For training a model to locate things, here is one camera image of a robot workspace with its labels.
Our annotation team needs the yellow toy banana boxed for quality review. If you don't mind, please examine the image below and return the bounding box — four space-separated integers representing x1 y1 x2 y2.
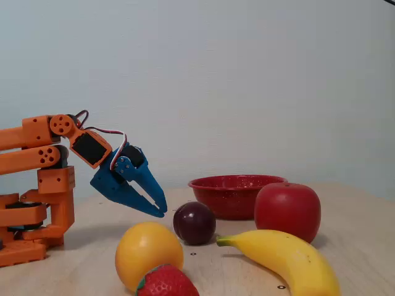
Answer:
215 229 342 296

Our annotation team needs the red toy strawberry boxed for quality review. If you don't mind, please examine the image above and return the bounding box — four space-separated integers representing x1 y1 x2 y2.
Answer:
135 263 201 296

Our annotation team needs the dark purple toy plum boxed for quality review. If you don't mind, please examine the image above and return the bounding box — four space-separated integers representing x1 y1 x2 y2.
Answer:
172 201 217 246

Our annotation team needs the red white black servo cable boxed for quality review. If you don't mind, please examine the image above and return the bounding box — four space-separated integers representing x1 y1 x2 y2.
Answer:
84 126 128 171
73 109 91 129

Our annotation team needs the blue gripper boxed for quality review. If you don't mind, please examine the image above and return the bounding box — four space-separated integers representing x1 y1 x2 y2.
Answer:
89 141 168 218

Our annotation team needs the yellow orange toy peach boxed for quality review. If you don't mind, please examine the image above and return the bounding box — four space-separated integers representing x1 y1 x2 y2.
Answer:
114 221 185 292

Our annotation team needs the red toy apple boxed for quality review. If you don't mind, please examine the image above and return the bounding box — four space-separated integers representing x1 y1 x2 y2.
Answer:
254 181 322 245

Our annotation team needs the red speckled enamel bowl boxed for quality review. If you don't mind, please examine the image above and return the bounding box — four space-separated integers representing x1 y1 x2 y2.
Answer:
188 175 289 221

